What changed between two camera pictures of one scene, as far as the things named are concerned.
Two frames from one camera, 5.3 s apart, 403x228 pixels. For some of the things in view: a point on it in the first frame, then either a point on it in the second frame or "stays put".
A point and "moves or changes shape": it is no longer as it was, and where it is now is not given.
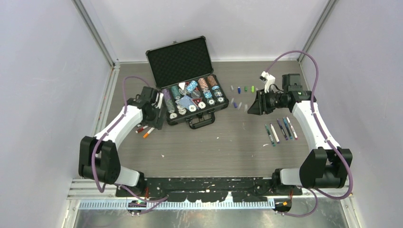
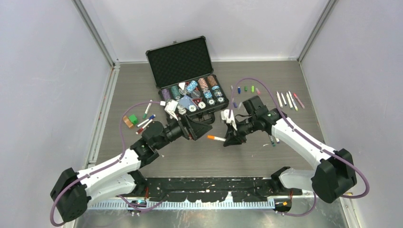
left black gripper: (157, 122) to (191, 129)
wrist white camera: (158, 99) to (170, 108)
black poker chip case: (193, 92) stays put
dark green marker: (270, 136) stays put
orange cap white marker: (149, 131) moves or changes shape
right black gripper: (260, 106) to (233, 137)
